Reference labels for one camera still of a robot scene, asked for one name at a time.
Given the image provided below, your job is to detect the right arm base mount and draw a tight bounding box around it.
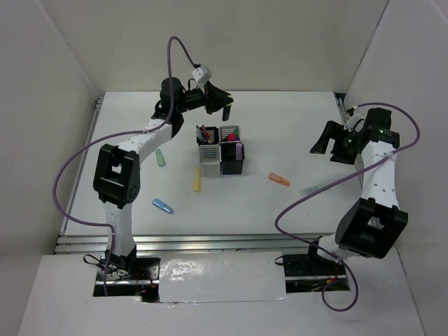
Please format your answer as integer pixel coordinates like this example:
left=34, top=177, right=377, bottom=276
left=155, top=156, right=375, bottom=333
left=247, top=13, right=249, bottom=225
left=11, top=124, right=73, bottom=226
left=274, top=239, right=349, bottom=294

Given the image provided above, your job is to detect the white back-right pen holder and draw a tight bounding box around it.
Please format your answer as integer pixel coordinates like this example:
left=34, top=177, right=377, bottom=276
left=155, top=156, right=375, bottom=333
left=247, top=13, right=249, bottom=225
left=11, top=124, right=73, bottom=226
left=218, top=125, right=241, bottom=143

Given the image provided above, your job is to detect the red gel pen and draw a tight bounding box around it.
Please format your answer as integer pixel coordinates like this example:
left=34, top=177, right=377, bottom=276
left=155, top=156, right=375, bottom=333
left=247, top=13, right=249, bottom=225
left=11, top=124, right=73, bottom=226
left=197, top=126, right=209, bottom=144

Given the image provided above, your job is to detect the yellow pastel highlighter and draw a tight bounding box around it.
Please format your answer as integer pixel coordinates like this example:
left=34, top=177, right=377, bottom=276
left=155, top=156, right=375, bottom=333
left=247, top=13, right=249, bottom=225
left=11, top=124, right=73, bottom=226
left=193, top=167, right=202, bottom=193

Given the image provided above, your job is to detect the yellow black highlighter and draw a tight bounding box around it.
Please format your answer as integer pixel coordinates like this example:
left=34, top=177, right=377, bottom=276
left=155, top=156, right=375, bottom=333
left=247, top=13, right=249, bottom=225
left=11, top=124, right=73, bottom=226
left=222, top=105, right=231, bottom=121

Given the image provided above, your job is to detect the pink pastel highlighter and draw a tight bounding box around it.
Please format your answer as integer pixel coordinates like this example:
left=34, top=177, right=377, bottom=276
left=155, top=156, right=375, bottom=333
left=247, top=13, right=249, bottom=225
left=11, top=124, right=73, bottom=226
left=235, top=142, right=244, bottom=161

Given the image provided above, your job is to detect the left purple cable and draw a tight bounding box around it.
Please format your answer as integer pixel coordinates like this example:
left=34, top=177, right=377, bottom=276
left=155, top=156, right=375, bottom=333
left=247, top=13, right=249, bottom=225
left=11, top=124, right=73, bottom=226
left=52, top=36, right=201, bottom=297

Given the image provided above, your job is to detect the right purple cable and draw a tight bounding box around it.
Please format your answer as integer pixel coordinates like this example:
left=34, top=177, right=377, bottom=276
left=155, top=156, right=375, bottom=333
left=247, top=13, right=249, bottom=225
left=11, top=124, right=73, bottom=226
left=274, top=102, right=421, bottom=312

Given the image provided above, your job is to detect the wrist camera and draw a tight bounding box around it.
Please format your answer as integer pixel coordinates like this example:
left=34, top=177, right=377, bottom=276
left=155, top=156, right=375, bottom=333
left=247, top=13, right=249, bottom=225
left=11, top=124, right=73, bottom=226
left=344, top=106, right=365, bottom=133
left=191, top=65, right=212, bottom=86

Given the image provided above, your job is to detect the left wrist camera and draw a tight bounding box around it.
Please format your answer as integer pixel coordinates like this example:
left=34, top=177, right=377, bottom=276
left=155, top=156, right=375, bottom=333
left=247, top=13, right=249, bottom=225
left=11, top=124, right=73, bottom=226
left=191, top=65, right=212, bottom=86

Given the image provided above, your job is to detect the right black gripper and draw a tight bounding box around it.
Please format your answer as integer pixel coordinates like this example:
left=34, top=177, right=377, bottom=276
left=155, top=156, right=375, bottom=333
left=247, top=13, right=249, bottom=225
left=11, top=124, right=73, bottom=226
left=311, top=120, right=361, bottom=165

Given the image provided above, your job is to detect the green transparent correction tape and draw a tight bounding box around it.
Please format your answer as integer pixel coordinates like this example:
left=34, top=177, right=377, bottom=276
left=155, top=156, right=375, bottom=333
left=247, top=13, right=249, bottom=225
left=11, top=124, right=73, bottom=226
left=155, top=148, right=166, bottom=167

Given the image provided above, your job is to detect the green pastel highlighter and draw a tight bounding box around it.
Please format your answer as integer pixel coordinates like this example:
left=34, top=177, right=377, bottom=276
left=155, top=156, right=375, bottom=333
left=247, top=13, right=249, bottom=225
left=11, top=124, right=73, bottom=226
left=300, top=182, right=329, bottom=196

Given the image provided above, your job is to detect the aluminium rail frame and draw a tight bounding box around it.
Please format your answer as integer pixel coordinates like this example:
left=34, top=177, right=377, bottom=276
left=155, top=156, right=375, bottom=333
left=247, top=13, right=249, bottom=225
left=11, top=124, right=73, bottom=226
left=54, top=91, right=392, bottom=253

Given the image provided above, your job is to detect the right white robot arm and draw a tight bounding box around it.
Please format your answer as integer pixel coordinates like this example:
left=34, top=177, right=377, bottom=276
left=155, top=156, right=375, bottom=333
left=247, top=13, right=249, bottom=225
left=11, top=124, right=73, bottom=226
left=305, top=108, right=408, bottom=274

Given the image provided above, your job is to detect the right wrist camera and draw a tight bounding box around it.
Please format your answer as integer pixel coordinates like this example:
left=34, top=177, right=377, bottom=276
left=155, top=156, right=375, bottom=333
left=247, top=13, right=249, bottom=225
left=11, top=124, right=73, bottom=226
left=344, top=106, right=365, bottom=133

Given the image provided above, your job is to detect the red ballpoint pen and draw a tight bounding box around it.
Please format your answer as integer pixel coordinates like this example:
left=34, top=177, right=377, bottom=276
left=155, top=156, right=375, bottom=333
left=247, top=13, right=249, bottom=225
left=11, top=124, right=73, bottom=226
left=201, top=125, right=212, bottom=144

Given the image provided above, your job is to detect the orange transparent correction tape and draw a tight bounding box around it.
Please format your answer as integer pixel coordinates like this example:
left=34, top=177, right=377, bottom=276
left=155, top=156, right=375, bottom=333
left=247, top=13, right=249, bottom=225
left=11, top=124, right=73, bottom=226
left=268, top=172, right=291, bottom=187

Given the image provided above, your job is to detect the white front-left pen holder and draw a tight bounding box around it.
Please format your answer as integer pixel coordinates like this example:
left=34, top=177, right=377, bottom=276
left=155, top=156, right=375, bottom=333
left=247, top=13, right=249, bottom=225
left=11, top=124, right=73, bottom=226
left=199, top=144, right=221, bottom=177

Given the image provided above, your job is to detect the black back-left pen holder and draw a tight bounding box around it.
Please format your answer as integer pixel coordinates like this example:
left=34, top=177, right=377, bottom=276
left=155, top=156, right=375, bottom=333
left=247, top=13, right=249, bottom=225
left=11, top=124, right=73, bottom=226
left=196, top=127, right=220, bottom=146

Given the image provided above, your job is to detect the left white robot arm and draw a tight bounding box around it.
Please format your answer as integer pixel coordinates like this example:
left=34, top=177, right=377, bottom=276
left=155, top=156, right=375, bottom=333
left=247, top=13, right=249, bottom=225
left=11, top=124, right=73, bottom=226
left=93, top=78, right=233, bottom=279

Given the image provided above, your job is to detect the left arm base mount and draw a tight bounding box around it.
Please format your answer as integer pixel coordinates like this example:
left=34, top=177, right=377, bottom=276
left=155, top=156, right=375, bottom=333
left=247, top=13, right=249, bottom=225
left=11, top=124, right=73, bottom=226
left=83, top=254, right=161, bottom=303

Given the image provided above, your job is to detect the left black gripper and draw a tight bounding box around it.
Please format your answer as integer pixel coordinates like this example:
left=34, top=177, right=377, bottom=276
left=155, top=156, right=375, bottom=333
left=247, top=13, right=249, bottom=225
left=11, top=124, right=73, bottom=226
left=176, top=80, right=234, bottom=115

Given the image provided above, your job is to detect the purple cable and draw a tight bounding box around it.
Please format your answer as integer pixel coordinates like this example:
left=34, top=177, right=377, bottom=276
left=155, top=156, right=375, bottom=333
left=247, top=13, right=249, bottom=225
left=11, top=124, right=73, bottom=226
left=52, top=36, right=201, bottom=297
left=274, top=102, right=421, bottom=312

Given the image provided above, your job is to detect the black front-right pen holder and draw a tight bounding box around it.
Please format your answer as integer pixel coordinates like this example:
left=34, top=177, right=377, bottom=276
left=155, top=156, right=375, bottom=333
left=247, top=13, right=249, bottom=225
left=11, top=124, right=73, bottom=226
left=220, top=141, right=245, bottom=175

